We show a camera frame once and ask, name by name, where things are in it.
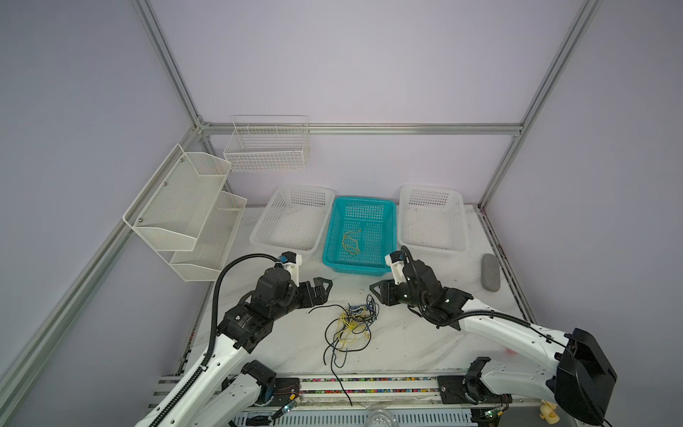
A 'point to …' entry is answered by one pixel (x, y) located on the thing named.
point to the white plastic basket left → (294, 219)
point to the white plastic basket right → (431, 221)
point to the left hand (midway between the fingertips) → (318, 287)
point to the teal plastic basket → (359, 234)
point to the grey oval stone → (491, 272)
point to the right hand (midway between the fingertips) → (372, 286)
